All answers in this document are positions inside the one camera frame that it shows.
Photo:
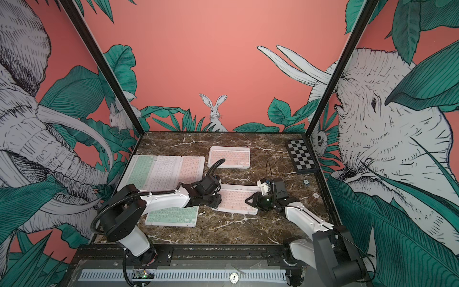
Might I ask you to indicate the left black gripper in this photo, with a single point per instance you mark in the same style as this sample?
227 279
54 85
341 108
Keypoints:
217 201

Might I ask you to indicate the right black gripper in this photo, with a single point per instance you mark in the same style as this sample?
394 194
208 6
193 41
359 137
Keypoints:
258 201

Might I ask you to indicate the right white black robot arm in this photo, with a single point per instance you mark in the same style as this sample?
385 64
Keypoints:
330 249

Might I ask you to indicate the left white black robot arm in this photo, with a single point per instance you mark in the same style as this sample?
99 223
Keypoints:
118 218

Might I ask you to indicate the near green keyboard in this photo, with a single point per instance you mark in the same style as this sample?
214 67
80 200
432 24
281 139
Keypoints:
173 217

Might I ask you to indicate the green keyboard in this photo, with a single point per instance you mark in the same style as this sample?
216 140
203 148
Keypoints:
138 171
173 217

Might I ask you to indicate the left white keyboard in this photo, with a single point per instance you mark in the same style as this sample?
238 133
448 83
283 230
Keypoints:
165 173

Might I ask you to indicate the black white checkerboard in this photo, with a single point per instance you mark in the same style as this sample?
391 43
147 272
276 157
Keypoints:
302 160

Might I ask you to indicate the far left green keyboard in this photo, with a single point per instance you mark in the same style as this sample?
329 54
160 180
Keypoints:
138 171

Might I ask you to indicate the round silver lock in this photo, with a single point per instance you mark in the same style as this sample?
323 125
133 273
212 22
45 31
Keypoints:
234 278

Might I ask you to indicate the small electronics board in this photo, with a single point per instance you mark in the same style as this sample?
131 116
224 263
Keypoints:
143 275

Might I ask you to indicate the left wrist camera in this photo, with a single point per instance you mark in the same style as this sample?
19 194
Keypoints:
210 184

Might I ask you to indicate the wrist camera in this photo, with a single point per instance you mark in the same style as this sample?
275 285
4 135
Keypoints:
210 184
271 186

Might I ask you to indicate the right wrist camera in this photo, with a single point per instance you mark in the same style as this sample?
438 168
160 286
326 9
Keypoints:
271 186

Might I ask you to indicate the black front mounting rail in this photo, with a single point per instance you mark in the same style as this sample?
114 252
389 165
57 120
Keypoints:
274 255

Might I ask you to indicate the white slotted cable duct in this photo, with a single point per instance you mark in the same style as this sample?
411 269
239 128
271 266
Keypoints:
274 276

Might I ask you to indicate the left black frame post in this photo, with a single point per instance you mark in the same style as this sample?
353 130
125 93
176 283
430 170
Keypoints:
87 37

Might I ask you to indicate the black frame post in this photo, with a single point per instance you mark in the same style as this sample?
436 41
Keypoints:
87 37
356 33

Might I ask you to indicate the right black frame post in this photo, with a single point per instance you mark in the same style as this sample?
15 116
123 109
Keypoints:
356 33

